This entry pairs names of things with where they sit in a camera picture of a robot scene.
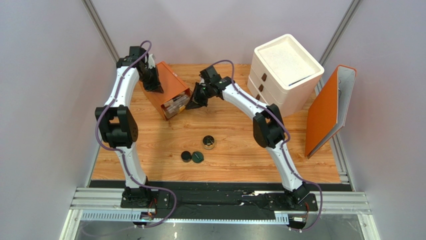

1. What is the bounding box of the orange drawer box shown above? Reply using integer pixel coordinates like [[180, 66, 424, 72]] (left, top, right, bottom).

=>
[[142, 61, 192, 121]]

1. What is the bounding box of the clear drawer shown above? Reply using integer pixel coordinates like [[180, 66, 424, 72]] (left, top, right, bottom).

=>
[[161, 92, 190, 120]]

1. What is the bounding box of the beige tube grey cap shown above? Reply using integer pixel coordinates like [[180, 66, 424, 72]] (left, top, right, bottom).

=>
[[164, 95, 186, 108]]

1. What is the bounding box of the clear blue-label bottle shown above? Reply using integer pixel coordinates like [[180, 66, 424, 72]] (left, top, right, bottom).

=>
[[164, 105, 186, 119]]

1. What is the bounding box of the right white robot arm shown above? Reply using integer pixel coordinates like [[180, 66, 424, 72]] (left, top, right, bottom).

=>
[[185, 65, 309, 204]]

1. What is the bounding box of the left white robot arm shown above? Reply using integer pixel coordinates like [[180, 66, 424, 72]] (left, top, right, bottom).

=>
[[95, 45, 164, 206]]

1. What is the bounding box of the gold round jar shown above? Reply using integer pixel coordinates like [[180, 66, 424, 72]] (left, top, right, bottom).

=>
[[202, 135, 216, 150]]

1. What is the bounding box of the black round compact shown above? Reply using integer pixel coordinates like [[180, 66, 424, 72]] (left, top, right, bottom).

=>
[[180, 151, 192, 163]]

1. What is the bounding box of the dark green round compact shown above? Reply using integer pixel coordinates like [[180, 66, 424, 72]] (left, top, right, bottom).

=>
[[191, 151, 205, 164]]

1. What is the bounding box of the white three-drawer cabinet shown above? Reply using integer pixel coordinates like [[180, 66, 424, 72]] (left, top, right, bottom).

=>
[[247, 34, 324, 118]]

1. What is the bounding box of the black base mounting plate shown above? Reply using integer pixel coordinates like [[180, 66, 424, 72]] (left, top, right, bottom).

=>
[[89, 180, 319, 221]]

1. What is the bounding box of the orange binder folder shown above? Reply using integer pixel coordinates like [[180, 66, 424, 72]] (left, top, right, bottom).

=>
[[305, 65, 357, 159]]

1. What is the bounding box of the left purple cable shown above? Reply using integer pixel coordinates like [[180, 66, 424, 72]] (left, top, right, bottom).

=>
[[94, 40, 179, 231]]

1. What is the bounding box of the purple cable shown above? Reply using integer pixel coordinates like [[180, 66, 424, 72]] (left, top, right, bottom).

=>
[[204, 59, 324, 233], [94, 40, 179, 231]]

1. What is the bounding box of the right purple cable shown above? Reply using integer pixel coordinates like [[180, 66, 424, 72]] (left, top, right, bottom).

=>
[[204, 59, 324, 233]]

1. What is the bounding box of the aluminium frame rail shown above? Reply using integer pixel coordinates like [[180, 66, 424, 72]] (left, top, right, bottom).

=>
[[59, 187, 380, 240]]

